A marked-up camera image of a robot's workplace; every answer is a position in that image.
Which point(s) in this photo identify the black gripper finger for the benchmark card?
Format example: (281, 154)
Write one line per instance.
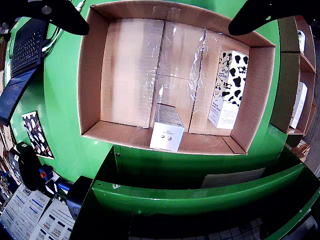
(65, 17)
(260, 15)

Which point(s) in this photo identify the holographic silver red carton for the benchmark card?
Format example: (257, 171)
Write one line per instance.
(166, 136)

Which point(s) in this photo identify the open brown cardboard box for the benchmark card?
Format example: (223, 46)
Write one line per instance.
(283, 87)
(287, 32)

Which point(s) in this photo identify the shallow cardboard tray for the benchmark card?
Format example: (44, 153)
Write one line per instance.
(130, 75)

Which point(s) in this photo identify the blue white small box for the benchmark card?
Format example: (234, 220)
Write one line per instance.
(48, 178)

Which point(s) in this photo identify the black laptop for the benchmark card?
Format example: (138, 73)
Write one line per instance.
(26, 50)

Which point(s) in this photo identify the cow print carton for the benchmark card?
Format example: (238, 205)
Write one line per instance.
(235, 82)

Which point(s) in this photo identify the flattened printed carton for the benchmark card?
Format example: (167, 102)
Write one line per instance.
(37, 135)

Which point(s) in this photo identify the black rounded object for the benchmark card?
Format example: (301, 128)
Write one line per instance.
(30, 170)

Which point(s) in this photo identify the grey flat sheet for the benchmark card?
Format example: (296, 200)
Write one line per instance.
(232, 178)

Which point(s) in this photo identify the dark grey device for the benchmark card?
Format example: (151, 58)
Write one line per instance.
(78, 197)

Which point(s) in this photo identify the printed paper sheet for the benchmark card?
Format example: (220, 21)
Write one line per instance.
(20, 212)
(55, 222)

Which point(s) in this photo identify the green metal cabinet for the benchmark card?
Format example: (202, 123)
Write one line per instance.
(175, 200)

